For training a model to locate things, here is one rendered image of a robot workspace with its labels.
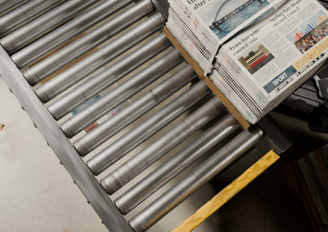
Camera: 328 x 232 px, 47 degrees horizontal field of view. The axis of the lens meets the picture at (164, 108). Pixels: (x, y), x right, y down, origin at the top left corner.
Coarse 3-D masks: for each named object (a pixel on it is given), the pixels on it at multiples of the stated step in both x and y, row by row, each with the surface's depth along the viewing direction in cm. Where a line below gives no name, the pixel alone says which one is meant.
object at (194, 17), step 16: (176, 0) 94; (192, 0) 93; (208, 0) 93; (224, 0) 93; (240, 0) 94; (256, 0) 95; (176, 16) 100; (192, 16) 92; (208, 16) 92; (224, 16) 92; (176, 32) 107; (192, 32) 98; (208, 32) 91; (192, 48) 105
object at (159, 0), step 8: (136, 0) 130; (152, 0) 119; (160, 0) 119; (160, 8) 118; (168, 8) 119; (160, 32) 129; (264, 120) 109; (272, 120) 109; (264, 128) 108; (272, 128) 108; (280, 128) 108; (264, 136) 110; (272, 136) 107; (280, 136) 108; (288, 136) 108; (256, 144) 117; (264, 144) 113; (272, 144) 108; (280, 144) 107; (288, 144) 107; (264, 152) 116; (280, 152) 107
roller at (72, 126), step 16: (176, 48) 115; (160, 64) 112; (176, 64) 115; (128, 80) 111; (144, 80) 111; (112, 96) 108; (128, 96) 110; (80, 112) 106; (96, 112) 106; (64, 128) 104; (80, 128) 106
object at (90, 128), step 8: (96, 72) 196; (72, 88) 192; (112, 88) 194; (96, 96) 192; (88, 104) 190; (128, 104) 191; (72, 112) 188; (112, 112) 190; (104, 120) 188; (88, 128) 186
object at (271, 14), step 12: (264, 0) 95; (288, 0) 95; (252, 12) 93; (276, 12) 94; (228, 24) 92; (240, 24) 92; (252, 24) 92; (264, 24) 92; (216, 36) 90; (240, 36) 91; (228, 48) 89; (204, 60) 103; (216, 60) 96; (216, 72) 101
